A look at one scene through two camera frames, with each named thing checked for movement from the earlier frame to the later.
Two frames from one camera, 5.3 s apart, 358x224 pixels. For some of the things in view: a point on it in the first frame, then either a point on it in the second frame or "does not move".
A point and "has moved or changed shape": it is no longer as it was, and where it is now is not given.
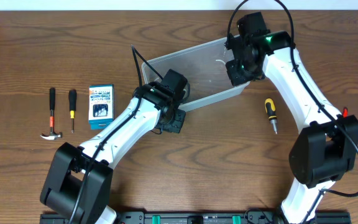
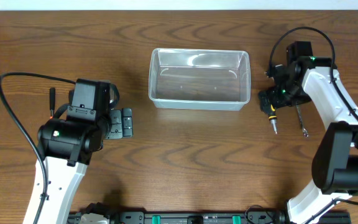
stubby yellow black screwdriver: [270, 107] does not move
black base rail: [209, 217] does not move
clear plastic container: [203, 65] has moved or changed shape
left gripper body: [174, 119] → [110, 125]
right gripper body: [240, 71] → [286, 94]
